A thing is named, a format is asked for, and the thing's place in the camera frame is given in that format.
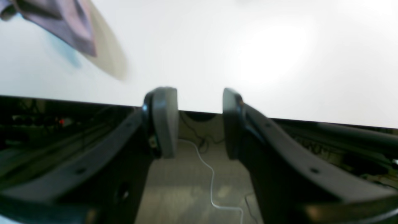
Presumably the white floor cable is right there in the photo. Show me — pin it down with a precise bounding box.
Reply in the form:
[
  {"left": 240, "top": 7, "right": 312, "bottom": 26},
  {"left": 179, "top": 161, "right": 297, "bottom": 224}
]
[{"left": 178, "top": 139, "right": 244, "bottom": 224}]

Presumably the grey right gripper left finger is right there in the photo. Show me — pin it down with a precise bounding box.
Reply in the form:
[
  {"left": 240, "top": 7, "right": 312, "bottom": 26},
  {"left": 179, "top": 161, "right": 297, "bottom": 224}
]
[{"left": 1, "top": 87, "right": 179, "bottom": 224}]

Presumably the mauve t-shirt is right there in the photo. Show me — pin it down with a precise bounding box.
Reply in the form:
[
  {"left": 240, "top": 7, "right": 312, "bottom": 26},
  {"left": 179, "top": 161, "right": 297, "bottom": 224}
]
[{"left": 1, "top": 0, "right": 97, "bottom": 57}]

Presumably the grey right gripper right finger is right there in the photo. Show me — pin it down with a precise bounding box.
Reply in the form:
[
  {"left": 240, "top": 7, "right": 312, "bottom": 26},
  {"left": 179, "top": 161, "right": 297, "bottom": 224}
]
[{"left": 223, "top": 88, "right": 397, "bottom": 224}]

